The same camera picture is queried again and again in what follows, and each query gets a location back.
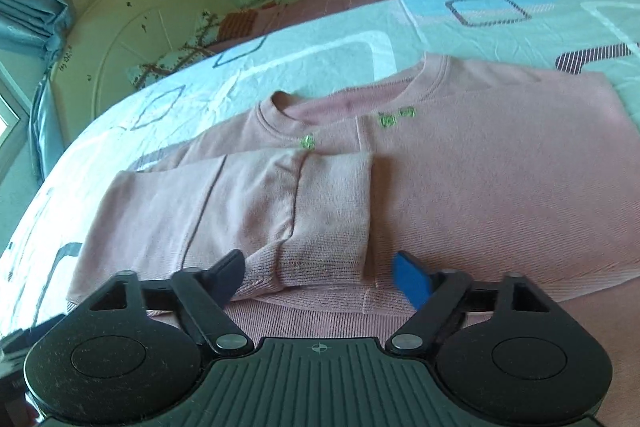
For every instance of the patterned bed sheet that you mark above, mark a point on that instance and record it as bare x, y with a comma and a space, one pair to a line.
325, 38

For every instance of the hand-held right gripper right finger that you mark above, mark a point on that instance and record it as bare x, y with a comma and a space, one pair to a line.
411, 278

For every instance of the blue curtain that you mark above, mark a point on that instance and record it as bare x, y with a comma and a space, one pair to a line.
30, 7

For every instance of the floral pillow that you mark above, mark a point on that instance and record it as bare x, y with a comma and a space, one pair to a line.
165, 64

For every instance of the pink sweater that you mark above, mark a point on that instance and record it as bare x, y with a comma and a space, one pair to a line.
450, 187

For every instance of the white round headboard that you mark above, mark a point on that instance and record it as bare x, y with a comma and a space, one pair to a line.
125, 32

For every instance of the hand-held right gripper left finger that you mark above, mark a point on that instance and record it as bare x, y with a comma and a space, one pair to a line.
231, 268

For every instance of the orange brown pillow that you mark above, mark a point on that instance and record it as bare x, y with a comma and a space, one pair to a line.
236, 25

